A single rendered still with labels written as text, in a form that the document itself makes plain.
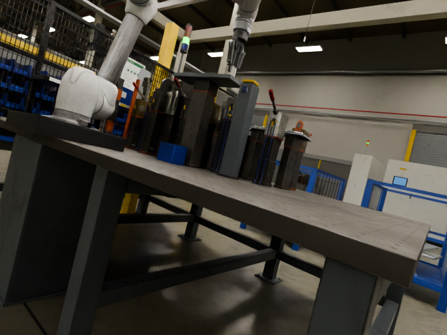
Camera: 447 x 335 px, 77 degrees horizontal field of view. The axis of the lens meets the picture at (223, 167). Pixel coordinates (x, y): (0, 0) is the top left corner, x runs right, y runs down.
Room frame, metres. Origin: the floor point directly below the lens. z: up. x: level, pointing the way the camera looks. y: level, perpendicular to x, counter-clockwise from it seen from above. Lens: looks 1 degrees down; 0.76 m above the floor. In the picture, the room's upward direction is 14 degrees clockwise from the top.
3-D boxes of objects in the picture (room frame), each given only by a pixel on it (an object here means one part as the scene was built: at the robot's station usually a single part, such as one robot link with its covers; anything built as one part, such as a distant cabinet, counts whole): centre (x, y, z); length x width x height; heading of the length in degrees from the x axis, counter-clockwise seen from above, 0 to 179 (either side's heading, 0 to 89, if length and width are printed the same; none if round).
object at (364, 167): (9.32, -4.74, 1.22); 2.40 x 0.54 x 2.45; 139
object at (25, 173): (1.31, 0.74, 0.33); 0.31 x 0.31 x 0.66; 52
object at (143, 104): (1.98, 0.68, 0.87); 0.10 x 0.07 x 0.35; 147
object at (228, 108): (1.54, 0.02, 0.90); 0.13 x 0.08 x 0.41; 147
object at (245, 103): (1.32, -0.03, 0.92); 0.08 x 0.08 x 0.44; 57
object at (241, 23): (1.40, 0.07, 1.43); 0.09 x 0.09 x 0.06
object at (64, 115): (1.30, 0.72, 0.79); 0.22 x 0.18 x 0.06; 64
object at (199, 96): (1.46, 0.19, 0.92); 0.10 x 0.08 x 0.45; 57
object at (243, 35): (1.40, 0.07, 1.36); 0.08 x 0.07 x 0.09; 146
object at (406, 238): (1.78, 0.25, 0.68); 2.56 x 1.61 x 0.04; 52
